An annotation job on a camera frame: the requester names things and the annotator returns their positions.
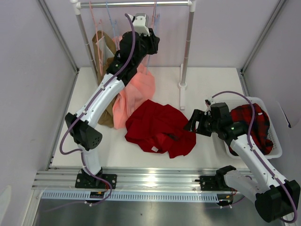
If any pink wire hanger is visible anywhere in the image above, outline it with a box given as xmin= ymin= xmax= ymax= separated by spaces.
xmin=89 ymin=1 xmax=103 ymax=75
xmin=151 ymin=0 xmax=158 ymax=30

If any red skirt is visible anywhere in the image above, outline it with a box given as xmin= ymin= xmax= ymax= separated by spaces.
xmin=125 ymin=100 xmax=196 ymax=159

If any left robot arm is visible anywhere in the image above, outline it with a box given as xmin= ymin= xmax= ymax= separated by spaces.
xmin=65 ymin=28 xmax=160 ymax=188

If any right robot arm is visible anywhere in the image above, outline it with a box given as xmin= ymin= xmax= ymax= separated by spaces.
xmin=184 ymin=103 xmax=301 ymax=223

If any salmon pink garment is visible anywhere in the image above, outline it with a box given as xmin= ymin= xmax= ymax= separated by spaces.
xmin=111 ymin=35 xmax=156 ymax=129

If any brown garment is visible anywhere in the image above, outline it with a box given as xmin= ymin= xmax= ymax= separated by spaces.
xmin=92 ymin=31 xmax=117 ymax=128

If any red plaid shirt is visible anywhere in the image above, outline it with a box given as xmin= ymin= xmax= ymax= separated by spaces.
xmin=230 ymin=103 xmax=273 ymax=155

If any white laundry basket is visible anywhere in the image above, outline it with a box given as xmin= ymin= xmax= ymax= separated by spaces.
xmin=214 ymin=94 xmax=282 ymax=159

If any metal clothes rack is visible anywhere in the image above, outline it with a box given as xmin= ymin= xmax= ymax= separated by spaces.
xmin=70 ymin=0 xmax=197 ymax=111

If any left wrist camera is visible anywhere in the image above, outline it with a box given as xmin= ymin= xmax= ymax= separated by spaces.
xmin=129 ymin=13 xmax=150 ymax=37

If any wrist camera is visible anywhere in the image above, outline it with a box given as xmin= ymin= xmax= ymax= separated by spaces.
xmin=129 ymin=13 xmax=150 ymax=37
xmin=205 ymin=97 xmax=216 ymax=110

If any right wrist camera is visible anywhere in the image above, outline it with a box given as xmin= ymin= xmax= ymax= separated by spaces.
xmin=205 ymin=97 xmax=216 ymax=110

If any blue wire hanger right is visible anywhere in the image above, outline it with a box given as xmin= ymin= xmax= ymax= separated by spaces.
xmin=146 ymin=14 xmax=160 ymax=73

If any blue wire hanger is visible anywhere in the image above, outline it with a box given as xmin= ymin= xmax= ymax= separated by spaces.
xmin=105 ymin=1 xmax=119 ymax=50
xmin=146 ymin=14 xmax=160 ymax=73

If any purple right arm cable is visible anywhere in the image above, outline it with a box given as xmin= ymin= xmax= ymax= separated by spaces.
xmin=209 ymin=90 xmax=297 ymax=223

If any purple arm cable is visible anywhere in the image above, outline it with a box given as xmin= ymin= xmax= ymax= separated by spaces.
xmin=209 ymin=90 xmax=297 ymax=223
xmin=58 ymin=13 xmax=136 ymax=206

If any blue wire hanger left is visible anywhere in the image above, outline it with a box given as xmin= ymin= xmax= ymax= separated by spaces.
xmin=105 ymin=1 xmax=119 ymax=50

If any white slotted cable duct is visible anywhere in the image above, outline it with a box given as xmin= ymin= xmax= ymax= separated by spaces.
xmin=41 ymin=190 xmax=219 ymax=203

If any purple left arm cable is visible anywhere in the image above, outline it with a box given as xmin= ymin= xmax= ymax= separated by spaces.
xmin=58 ymin=13 xmax=136 ymax=206

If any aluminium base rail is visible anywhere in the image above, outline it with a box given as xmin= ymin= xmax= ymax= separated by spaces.
xmin=32 ymin=167 xmax=216 ymax=193

